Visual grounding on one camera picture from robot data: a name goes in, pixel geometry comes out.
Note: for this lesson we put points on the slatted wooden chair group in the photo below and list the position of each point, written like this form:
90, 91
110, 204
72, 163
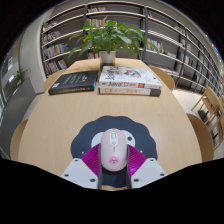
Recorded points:
211, 103

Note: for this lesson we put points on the pale pink computer mouse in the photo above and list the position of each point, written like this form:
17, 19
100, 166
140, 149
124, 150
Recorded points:
114, 150

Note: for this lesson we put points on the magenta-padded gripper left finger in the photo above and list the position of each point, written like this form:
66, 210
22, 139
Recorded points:
79, 171

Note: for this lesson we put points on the grey wall shelf unit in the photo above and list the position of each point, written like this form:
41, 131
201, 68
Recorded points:
60, 36

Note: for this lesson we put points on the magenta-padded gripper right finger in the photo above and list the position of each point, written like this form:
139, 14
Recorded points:
148, 170

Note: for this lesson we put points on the dark cartoon-face mouse pad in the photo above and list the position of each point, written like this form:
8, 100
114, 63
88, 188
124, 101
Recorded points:
83, 136

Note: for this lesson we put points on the green potted plant white pot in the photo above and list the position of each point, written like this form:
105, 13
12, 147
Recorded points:
110, 36

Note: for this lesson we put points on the small green floor plant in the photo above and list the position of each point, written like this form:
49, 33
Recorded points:
20, 76

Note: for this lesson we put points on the black hardcover book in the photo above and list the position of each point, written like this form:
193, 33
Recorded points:
73, 81

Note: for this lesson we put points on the thick white illustrated book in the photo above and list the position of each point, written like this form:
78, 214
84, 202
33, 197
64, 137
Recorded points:
130, 76

